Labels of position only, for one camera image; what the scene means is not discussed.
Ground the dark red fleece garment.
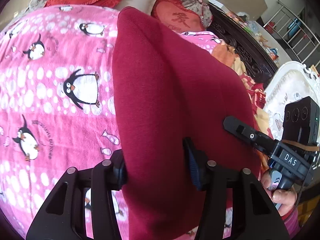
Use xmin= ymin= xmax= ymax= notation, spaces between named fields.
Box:
xmin=112 ymin=7 xmax=260 ymax=239

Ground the pink penguin blanket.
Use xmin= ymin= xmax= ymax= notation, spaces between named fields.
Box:
xmin=0 ymin=4 xmax=251 ymax=240

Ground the person's right hand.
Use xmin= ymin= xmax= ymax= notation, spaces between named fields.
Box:
xmin=260 ymin=171 xmax=297 ymax=217

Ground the white ornate chair back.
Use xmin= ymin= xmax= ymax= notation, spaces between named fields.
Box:
xmin=264 ymin=61 xmax=319 ymax=140

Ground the metal stair railing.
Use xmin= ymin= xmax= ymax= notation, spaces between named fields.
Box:
xmin=263 ymin=0 xmax=319 ymax=68

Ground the dark carved wooden headboard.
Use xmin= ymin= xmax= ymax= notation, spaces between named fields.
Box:
xmin=207 ymin=4 xmax=278 ymax=88

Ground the black camera box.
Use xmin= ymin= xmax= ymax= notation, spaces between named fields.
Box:
xmin=282 ymin=96 xmax=319 ymax=146

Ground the orange red patterned cloth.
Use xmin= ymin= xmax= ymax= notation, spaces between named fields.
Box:
xmin=211 ymin=41 xmax=275 ymax=176

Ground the small red heart cushion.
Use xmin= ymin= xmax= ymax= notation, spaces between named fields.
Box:
xmin=151 ymin=0 xmax=204 ymax=33

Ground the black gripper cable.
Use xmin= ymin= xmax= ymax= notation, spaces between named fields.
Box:
xmin=293 ymin=172 xmax=311 ymax=210

